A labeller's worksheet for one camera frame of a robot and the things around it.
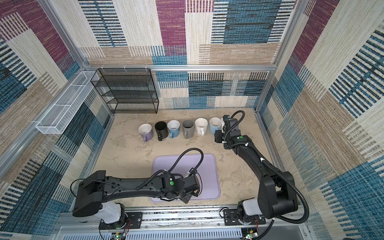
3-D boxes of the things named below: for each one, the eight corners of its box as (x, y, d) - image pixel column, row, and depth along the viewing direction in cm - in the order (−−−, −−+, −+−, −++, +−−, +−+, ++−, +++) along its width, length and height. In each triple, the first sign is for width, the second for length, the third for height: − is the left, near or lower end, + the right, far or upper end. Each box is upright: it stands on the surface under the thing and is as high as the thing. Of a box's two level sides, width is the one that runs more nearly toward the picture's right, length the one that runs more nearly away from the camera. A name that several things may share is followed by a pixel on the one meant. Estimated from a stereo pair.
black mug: (155, 142, 104) (152, 134, 97) (158, 129, 111) (155, 121, 104) (167, 142, 104) (165, 134, 97) (169, 129, 111) (167, 121, 104)
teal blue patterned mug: (168, 141, 104) (166, 133, 96) (169, 128, 111) (167, 119, 103) (179, 141, 104) (178, 132, 96) (180, 128, 111) (179, 119, 103)
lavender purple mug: (139, 144, 103) (135, 137, 97) (143, 130, 111) (140, 123, 104) (152, 144, 103) (149, 137, 97) (154, 130, 110) (152, 123, 104)
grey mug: (182, 141, 104) (181, 132, 95) (183, 129, 110) (182, 119, 102) (194, 141, 104) (194, 131, 95) (194, 129, 110) (194, 119, 102)
